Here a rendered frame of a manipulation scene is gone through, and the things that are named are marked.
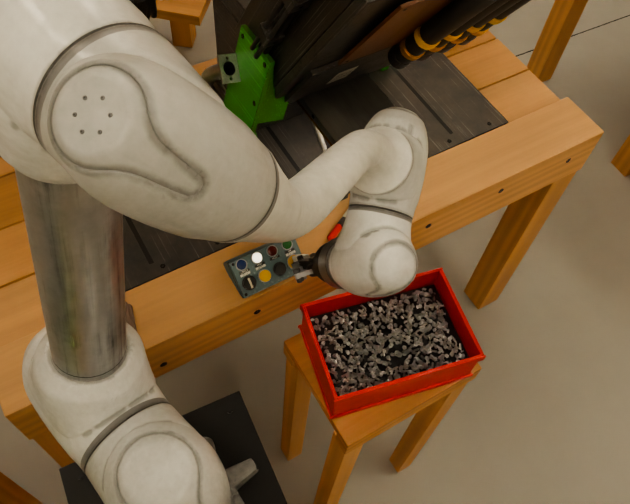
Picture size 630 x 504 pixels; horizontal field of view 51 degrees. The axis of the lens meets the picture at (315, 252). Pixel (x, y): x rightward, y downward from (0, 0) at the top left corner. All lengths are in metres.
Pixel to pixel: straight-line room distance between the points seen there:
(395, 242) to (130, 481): 0.47
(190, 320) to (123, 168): 0.92
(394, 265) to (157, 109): 0.56
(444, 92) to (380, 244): 0.90
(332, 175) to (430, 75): 1.08
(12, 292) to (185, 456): 0.68
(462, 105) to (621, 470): 1.31
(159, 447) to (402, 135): 0.55
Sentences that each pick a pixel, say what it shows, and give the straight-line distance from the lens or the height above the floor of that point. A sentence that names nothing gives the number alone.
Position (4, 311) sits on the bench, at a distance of 1.47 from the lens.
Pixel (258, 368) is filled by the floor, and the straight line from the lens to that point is 2.27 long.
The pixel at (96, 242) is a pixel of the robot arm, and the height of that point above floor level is 1.50.
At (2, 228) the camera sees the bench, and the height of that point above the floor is 0.88.
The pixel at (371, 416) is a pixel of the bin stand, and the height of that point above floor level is 0.80.
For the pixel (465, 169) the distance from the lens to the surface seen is 1.62.
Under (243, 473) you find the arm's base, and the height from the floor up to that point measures 0.98.
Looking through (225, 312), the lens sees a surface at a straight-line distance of 1.35.
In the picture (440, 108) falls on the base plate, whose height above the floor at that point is 0.90.
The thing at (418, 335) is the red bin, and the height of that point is 0.88.
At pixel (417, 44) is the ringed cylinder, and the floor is 1.37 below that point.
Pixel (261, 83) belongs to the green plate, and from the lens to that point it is 1.27.
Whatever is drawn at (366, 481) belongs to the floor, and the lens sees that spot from 2.17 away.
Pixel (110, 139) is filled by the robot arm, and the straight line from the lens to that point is 0.44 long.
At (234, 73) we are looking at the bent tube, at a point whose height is 1.19.
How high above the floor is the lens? 2.10
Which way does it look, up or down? 58 degrees down
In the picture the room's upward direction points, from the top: 7 degrees clockwise
